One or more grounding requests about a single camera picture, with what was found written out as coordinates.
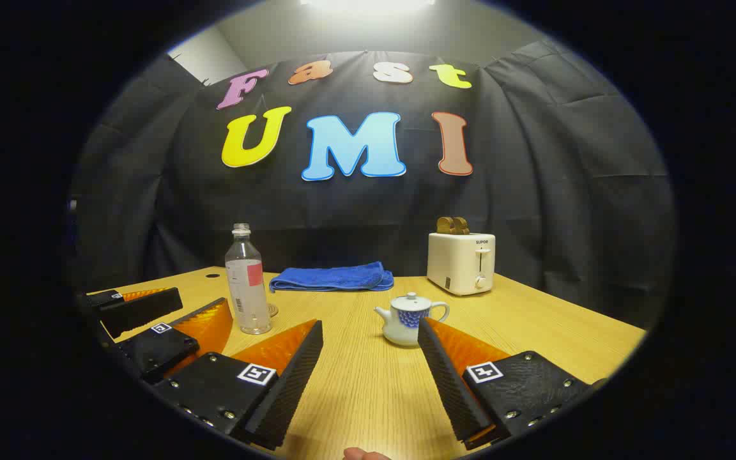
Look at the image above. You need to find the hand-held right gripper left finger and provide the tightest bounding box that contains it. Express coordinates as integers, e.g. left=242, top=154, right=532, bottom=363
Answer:
left=156, top=319, right=325, bottom=451

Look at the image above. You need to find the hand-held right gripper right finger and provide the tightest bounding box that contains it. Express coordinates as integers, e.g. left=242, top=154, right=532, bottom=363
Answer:
left=417, top=317, right=594, bottom=450

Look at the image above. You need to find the white blue-patterned teacup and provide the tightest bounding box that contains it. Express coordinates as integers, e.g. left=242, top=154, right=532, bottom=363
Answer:
left=374, top=300, right=450, bottom=347

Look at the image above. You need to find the clear plastic water bottle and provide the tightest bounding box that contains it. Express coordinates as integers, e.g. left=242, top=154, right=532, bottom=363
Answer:
left=225, top=223, right=273, bottom=335

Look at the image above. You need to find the blue folded towel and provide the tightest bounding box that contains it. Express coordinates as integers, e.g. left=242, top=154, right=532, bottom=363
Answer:
left=270, top=261, right=395, bottom=293

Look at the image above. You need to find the white toaster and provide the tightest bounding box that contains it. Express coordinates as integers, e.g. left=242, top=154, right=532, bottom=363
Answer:
left=427, top=231, right=496, bottom=296

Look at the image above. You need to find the black backdrop cloth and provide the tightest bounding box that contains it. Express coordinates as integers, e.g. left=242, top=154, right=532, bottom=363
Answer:
left=68, top=42, right=675, bottom=326

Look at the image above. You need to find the ceiling light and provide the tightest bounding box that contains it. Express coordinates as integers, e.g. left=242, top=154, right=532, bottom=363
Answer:
left=298, top=0, right=439, bottom=15

